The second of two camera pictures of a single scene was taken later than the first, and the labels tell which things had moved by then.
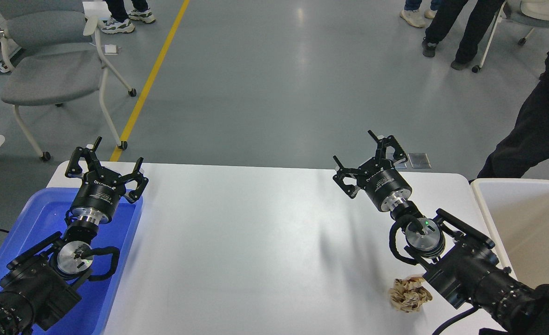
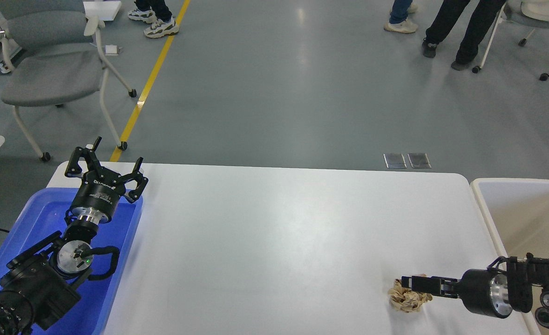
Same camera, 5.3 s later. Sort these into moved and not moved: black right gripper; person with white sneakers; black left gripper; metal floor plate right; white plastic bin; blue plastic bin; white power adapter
Moved: black right gripper; person with white sneakers
Not moved: white power adapter; blue plastic bin; black left gripper; white plastic bin; metal floor plate right
